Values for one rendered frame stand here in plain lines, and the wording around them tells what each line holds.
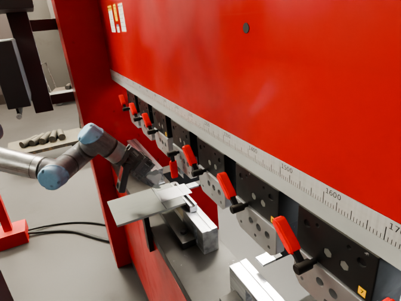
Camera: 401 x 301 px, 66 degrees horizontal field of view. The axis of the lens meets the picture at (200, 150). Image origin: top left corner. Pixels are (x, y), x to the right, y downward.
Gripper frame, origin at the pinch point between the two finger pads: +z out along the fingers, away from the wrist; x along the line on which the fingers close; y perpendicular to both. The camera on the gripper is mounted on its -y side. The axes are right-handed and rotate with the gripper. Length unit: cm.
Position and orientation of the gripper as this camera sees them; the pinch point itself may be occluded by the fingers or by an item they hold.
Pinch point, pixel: (156, 187)
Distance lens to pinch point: 123.2
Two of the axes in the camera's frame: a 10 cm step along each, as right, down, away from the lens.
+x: -4.4, -3.3, 8.4
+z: 6.3, 5.5, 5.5
